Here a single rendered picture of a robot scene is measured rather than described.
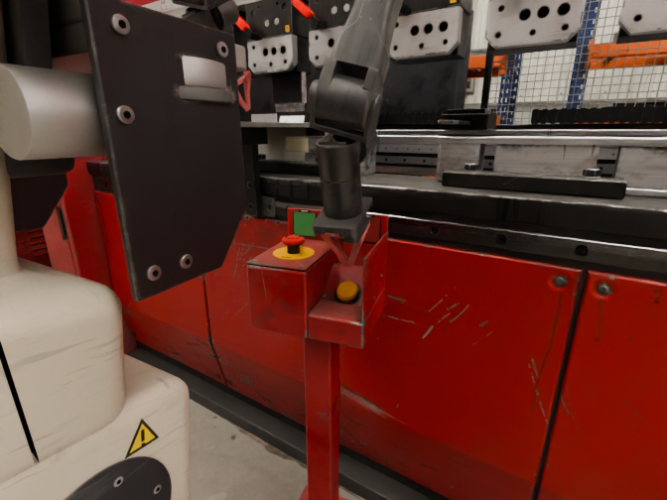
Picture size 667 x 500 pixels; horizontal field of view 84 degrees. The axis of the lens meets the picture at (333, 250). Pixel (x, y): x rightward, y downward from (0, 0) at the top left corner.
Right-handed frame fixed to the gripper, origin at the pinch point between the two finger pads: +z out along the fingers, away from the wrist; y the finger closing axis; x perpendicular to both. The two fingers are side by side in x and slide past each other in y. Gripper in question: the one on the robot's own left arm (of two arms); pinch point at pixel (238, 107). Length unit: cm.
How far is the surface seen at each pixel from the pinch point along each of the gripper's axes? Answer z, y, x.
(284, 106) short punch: 8.4, 2.1, -17.2
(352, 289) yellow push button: 20, -39, 28
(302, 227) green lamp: 15.4, -24.8, 19.9
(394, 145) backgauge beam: 28.6, -21.0, -31.4
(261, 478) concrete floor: 87, -3, 56
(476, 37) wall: 128, 53, -426
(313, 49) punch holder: -4.2, -11.0, -19.2
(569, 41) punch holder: 1, -63, -19
